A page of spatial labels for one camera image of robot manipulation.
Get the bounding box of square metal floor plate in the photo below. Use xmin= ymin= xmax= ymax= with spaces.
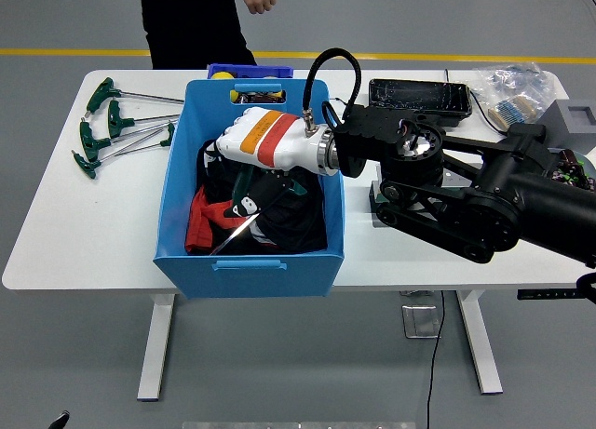
xmin=401 ymin=304 xmax=442 ymax=340

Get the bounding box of taped resistor strip bundle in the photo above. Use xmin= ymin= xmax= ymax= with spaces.
xmin=486 ymin=96 xmax=546 ymax=131

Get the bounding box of black garment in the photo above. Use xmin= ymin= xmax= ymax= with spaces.
xmin=195 ymin=140 xmax=328 ymax=255

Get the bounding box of small dark blue bin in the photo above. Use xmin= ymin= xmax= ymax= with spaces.
xmin=207 ymin=63 xmax=295 ymax=80

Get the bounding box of thin black adapter cord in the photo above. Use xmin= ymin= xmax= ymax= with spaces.
xmin=444 ymin=68 xmax=509 ymax=135

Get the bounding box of grey square box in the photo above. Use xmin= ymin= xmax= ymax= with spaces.
xmin=539 ymin=98 xmax=596 ymax=152

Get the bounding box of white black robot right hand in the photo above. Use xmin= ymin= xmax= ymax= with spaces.
xmin=213 ymin=106 xmax=327 ymax=220

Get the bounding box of dark electronic parts heap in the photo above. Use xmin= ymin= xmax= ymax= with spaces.
xmin=553 ymin=149 xmax=596 ymax=191

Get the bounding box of person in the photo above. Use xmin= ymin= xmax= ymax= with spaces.
xmin=138 ymin=0 xmax=258 ymax=71

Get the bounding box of black plastic tray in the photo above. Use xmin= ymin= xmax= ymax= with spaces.
xmin=368 ymin=77 xmax=474 ymax=128

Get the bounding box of clear plastic parts bag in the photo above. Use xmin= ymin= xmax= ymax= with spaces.
xmin=472 ymin=60 xmax=558 ymax=123

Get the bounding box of large light blue plastic box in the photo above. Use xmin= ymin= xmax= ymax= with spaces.
xmin=152 ymin=77 xmax=346 ymax=302

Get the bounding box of white table leg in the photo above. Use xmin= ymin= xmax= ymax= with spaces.
xmin=137 ymin=292 xmax=177 ymax=402
xmin=454 ymin=288 xmax=505 ymax=395

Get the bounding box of light blue bowl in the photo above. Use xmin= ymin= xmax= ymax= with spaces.
xmin=549 ymin=147 xmax=596 ymax=191

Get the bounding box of green metal hex key stand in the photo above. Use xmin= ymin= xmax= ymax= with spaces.
xmin=369 ymin=163 xmax=471 ymax=229

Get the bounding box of red garment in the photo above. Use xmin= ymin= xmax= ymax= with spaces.
xmin=184 ymin=186 xmax=243 ymax=252

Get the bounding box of black table control panel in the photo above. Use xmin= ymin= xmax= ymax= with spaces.
xmin=516 ymin=288 xmax=581 ymax=302

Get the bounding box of long green T-handle hex key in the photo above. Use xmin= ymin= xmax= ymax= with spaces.
xmin=209 ymin=180 xmax=307 ymax=256

